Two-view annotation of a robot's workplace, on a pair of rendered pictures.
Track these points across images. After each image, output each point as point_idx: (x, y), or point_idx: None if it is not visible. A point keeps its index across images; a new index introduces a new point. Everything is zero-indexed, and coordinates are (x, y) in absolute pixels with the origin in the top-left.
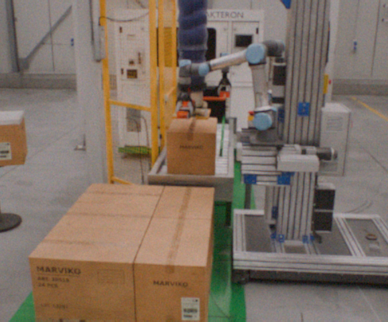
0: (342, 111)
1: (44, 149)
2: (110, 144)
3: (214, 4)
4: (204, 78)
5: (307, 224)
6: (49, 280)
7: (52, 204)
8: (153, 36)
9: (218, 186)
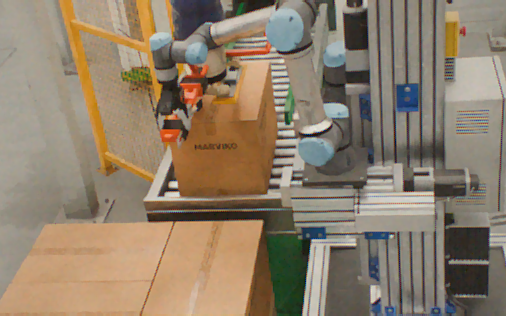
0: (487, 95)
1: None
2: (91, 99)
3: None
4: (222, 20)
5: (437, 289)
6: None
7: (1, 222)
8: None
9: (272, 212)
